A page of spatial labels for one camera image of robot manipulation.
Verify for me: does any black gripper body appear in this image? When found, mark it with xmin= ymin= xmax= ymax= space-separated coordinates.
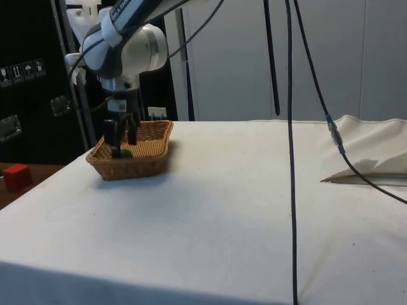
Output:
xmin=106 ymin=90 xmax=140 ymax=114

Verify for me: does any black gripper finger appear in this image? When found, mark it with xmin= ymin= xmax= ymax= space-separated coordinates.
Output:
xmin=104 ymin=112 xmax=123 ymax=159
xmin=123 ymin=109 xmax=140 ymax=146

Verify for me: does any brown wicker basket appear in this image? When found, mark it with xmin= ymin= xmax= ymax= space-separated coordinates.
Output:
xmin=85 ymin=119 xmax=175 ymax=182

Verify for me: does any red cube block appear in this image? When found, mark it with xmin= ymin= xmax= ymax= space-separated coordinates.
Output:
xmin=2 ymin=164 xmax=34 ymax=192

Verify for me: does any pale locker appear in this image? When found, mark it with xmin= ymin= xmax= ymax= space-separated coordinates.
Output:
xmin=362 ymin=0 xmax=407 ymax=121
xmin=193 ymin=0 xmax=364 ymax=122

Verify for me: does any black cabinet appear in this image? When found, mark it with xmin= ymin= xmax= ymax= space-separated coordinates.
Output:
xmin=0 ymin=0 xmax=98 ymax=165

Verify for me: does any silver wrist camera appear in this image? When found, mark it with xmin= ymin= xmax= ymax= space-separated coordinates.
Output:
xmin=100 ymin=76 xmax=141 ymax=94

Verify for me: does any black cable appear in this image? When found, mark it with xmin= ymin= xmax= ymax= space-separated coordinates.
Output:
xmin=263 ymin=0 xmax=281 ymax=116
xmin=292 ymin=0 xmax=407 ymax=206
xmin=284 ymin=0 xmax=300 ymax=305

